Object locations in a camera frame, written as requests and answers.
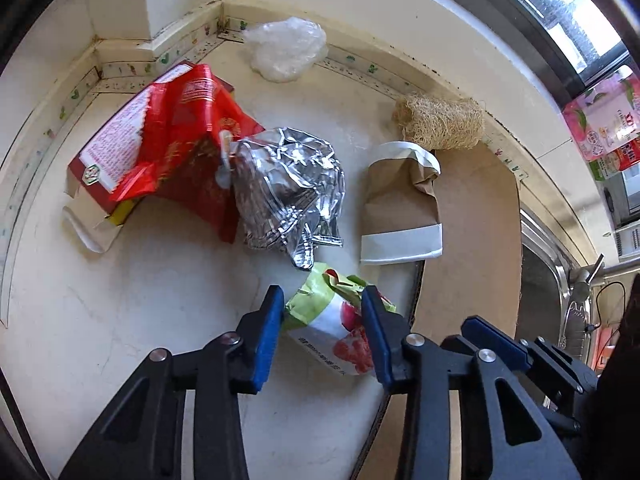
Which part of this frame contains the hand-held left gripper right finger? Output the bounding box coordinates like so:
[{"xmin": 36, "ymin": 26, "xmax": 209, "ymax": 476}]
[{"xmin": 361, "ymin": 285, "xmax": 583, "ymax": 480}]

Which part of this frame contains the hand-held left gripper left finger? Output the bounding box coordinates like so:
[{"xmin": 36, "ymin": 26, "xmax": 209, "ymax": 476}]
[{"xmin": 59, "ymin": 285, "xmax": 285, "ymax": 480}]

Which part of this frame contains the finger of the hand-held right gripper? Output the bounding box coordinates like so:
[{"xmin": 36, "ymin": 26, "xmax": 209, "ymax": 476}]
[
  {"xmin": 520, "ymin": 337, "xmax": 598, "ymax": 397},
  {"xmin": 461, "ymin": 316, "xmax": 531, "ymax": 375}
]

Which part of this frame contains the green snack packet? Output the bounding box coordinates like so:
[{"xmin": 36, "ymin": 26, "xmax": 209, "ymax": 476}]
[{"xmin": 280, "ymin": 261, "xmax": 398, "ymax": 377}]

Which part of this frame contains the loofah sponge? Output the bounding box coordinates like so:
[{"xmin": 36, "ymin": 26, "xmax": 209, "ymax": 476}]
[{"xmin": 392, "ymin": 94, "xmax": 485, "ymax": 151}]

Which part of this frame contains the clear plastic bag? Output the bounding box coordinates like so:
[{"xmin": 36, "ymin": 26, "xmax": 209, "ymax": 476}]
[{"xmin": 241, "ymin": 16, "xmax": 329, "ymax": 82}]

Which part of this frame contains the pink tray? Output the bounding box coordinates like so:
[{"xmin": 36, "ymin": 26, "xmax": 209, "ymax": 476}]
[{"xmin": 590, "ymin": 325, "xmax": 621, "ymax": 371}]

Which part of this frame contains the stainless steel sink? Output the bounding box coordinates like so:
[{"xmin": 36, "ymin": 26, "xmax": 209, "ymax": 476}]
[{"xmin": 520, "ymin": 207, "xmax": 601, "ymax": 356}]

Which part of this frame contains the steel faucet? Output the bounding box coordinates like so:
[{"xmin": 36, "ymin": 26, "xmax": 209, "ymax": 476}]
[{"xmin": 562, "ymin": 254, "xmax": 606, "ymax": 348}]

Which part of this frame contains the flat cardboard sheet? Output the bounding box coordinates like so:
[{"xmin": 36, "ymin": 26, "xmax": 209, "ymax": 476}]
[{"xmin": 357, "ymin": 140, "xmax": 523, "ymax": 480}]

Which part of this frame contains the silver foil bag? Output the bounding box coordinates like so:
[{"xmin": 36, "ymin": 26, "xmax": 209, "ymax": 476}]
[{"xmin": 216, "ymin": 127, "xmax": 347, "ymax": 272}]

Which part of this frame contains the brown paper bag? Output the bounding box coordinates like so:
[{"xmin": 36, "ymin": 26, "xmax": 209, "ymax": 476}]
[{"xmin": 360, "ymin": 141, "xmax": 444, "ymax": 266}]

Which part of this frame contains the red foil packet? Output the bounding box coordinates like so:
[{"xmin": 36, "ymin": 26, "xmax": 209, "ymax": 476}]
[{"xmin": 107, "ymin": 63, "xmax": 266, "ymax": 244}]

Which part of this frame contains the red and white carton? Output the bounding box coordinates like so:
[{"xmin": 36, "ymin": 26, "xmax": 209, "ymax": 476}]
[{"xmin": 62, "ymin": 60, "xmax": 236, "ymax": 253}]

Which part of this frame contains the pink soap refill pouch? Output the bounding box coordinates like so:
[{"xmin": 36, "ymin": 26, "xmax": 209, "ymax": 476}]
[{"xmin": 562, "ymin": 65, "xmax": 640, "ymax": 161}]

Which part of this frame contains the window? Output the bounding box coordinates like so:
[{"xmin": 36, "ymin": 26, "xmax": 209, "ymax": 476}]
[{"xmin": 435, "ymin": 0, "xmax": 633, "ymax": 106}]

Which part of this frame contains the black power cable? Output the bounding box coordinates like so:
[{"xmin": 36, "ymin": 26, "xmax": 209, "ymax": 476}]
[{"xmin": 587, "ymin": 280, "xmax": 628, "ymax": 333}]

